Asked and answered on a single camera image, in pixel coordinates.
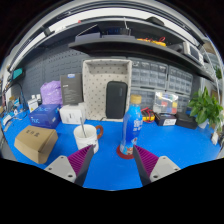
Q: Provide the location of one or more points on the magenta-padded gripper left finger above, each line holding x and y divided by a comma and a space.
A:
61, 166

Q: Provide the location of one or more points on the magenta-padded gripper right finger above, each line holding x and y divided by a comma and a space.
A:
164, 165

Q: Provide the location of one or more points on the blue drink bottle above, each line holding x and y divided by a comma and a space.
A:
131, 126

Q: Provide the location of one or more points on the brown cardboard box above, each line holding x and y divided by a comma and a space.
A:
35, 143

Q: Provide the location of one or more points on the flat round red coaster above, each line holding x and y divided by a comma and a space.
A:
120, 154

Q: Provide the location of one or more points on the black box, white label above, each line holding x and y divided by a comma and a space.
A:
165, 120

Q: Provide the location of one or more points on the metal spoon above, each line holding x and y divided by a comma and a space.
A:
82, 126

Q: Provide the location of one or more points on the flat black box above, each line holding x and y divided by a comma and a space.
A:
186, 120

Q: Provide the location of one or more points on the yellow multimeter with leads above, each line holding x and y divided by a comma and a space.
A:
148, 116

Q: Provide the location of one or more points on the blue carton box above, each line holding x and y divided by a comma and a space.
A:
45, 116

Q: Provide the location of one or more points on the white carton box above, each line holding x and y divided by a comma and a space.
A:
71, 114

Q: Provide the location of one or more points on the small white adapter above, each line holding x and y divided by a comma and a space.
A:
215, 138

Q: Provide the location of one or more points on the clear organizer box, colourful parts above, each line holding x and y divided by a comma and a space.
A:
165, 103

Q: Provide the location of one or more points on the narrow grey drawer cabinet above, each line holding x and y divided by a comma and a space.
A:
184, 101

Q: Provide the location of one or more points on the low grey drawer cabinet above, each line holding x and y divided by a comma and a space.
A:
148, 100

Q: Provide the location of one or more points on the small white bottle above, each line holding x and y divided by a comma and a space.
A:
32, 104

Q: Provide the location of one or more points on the green potted plant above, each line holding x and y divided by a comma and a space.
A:
205, 108

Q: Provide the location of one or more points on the purple plastic bag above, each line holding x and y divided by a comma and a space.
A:
50, 93

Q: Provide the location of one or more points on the dark grey carton box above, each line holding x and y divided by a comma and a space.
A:
71, 89

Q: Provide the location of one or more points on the black zip case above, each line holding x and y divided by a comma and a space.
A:
116, 100

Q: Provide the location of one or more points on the wide grey drawer cabinet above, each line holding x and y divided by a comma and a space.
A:
148, 75

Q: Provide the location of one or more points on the white perforated storage tray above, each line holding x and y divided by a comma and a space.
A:
96, 76

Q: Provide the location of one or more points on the teal tool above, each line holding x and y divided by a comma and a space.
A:
17, 73

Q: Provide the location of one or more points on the white metal shelf rack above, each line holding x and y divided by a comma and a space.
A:
216, 71

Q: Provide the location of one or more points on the dark grey shelf unit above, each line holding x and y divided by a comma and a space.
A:
133, 46

